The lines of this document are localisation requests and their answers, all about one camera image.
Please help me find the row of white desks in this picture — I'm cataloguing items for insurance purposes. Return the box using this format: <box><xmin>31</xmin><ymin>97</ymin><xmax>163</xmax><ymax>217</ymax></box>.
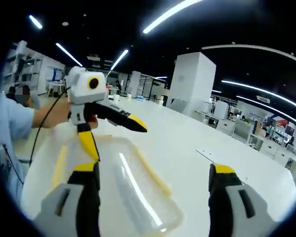
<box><xmin>217</xmin><ymin>116</ymin><xmax>296</xmax><ymax>173</ymax></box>

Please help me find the person's left hand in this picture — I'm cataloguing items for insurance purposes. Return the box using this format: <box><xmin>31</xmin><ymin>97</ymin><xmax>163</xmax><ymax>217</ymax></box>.
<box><xmin>85</xmin><ymin>111</ymin><xmax>99</xmax><ymax>129</ymax></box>

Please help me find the person's head and neck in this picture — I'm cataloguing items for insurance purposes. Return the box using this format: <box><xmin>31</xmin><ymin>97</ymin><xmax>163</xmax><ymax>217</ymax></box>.
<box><xmin>6</xmin><ymin>84</ymin><xmax>42</xmax><ymax>111</ymax></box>

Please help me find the long curved ceiling light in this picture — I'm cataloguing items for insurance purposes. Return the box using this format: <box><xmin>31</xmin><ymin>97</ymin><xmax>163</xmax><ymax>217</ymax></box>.
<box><xmin>143</xmin><ymin>0</ymin><xmax>203</xmax><ymax>34</ymax></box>

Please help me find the white tall appliance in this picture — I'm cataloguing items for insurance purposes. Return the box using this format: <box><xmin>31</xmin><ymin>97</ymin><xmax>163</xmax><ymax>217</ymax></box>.
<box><xmin>216</xmin><ymin>100</ymin><xmax>229</xmax><ymax>121</ymax></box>

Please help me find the short ceiling light strip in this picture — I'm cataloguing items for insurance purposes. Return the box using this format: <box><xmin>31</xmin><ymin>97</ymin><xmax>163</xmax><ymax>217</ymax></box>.
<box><xmin>55</xmin><ymin>42</ymin><xmax>82</xmax><ymax>67</ymax></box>
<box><xmin>110</xmin><ymin>49</ymin><xmax>129</xmax><ymax>71</ymax></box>
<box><xmin>28</xmin><ymin>14</ymin><xmax>43</xmax><ymax>29</ymax></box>

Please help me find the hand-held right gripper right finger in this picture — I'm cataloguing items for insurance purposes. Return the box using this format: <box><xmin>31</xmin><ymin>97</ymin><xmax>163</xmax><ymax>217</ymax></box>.
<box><xmin>208</xmin><ymin>162</ymin><xmax>279</xmax><ymax>237</ymax></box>

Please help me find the white square pillar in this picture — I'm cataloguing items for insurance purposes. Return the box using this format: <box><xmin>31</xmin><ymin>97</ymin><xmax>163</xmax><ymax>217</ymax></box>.
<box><xmin>167</xmin><ymin>51</ymin><xmax>217</xmax><ymax>116</ymax></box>

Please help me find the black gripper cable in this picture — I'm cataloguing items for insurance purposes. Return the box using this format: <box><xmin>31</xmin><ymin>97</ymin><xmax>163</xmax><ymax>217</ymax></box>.
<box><xmin>28</xmin><ymin>86</ymin><xmax>71</xmax><ymax>163</ymax></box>

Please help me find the thin ceiling light strip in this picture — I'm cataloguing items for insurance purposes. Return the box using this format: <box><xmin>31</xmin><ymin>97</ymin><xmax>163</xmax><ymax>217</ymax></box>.
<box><xmin>236</xmin><ymin>95</ymin><xmax>296</xmax><ymax>125</ymax></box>
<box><xmin>222</xmin><ymin>79</ymin><xmax>296</xmax><ymax>114</ymax></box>

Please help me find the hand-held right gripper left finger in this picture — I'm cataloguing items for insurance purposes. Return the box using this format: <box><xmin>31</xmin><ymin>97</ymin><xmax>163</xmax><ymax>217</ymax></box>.
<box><xmin>32</xmin><ymin>161</ymin><xmax>102</xmax><ymax>237</ymax></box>

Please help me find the operator in light-blue shirt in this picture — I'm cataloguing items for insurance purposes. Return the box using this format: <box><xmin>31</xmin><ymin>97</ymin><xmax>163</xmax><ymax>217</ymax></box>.
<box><xmin>0</xmin><ymin>92</ymin><xmax>35</xmax><ymax>198</ymax></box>

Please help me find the clear plastic bag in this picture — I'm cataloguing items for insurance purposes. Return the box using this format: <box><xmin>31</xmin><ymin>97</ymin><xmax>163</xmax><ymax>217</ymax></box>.
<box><xmin>48</xmin><ymin>134</ymin><xmax>185</xmax><ymax>234</ymax></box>

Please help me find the white shelving unit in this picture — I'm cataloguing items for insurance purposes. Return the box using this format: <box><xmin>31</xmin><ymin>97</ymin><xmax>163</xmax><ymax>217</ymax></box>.
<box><xmin>3</xmin><ymin>40</ymin><xmax>44</xmax><ymax>96</ymax></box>

